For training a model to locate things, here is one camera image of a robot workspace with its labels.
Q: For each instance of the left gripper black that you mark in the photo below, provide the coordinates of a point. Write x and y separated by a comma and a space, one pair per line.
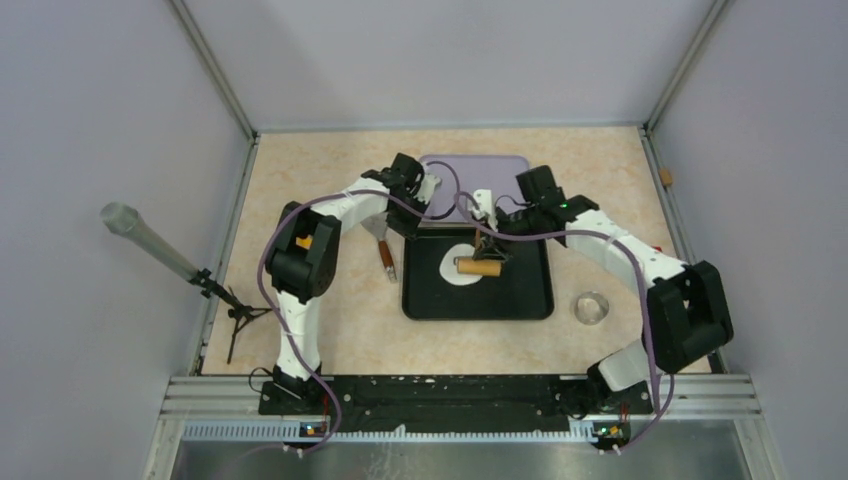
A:
407, 230

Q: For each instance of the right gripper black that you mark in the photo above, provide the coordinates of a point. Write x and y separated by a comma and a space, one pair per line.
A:
498, 215

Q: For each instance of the wooden dough roller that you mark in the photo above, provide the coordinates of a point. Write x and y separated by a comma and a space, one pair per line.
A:
488, 259

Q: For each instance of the black baking tray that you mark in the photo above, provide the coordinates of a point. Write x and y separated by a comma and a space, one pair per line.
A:
523, 292

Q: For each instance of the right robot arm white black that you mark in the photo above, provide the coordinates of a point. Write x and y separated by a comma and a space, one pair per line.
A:
684, 310

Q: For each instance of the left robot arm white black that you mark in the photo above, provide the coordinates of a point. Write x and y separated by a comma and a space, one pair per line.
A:
301, 258

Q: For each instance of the lilac rectangular tray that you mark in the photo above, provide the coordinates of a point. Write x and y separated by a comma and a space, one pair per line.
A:
469, 173

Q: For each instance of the yellow red blue toy block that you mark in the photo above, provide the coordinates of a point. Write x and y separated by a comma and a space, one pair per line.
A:
304, 243

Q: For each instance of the clear glass cup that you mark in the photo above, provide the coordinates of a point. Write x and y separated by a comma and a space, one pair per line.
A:
590, 308

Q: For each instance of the small wooden cork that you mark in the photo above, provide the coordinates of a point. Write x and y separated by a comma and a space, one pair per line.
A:
665, 177

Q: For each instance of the grey microphone on tripod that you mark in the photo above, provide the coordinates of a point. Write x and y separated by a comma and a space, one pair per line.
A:
126, 222

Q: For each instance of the metal scraper wooden handle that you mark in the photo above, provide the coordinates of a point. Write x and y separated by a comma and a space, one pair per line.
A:
377, 226

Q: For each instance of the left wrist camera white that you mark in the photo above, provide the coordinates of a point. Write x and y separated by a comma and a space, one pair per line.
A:
427, 188

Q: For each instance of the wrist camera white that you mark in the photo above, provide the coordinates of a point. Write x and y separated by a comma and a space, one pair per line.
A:
427, 188
481, 206

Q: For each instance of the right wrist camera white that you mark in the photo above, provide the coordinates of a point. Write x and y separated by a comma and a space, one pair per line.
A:
481, 206

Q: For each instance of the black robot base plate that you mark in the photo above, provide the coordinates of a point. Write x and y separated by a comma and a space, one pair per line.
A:
496, 404

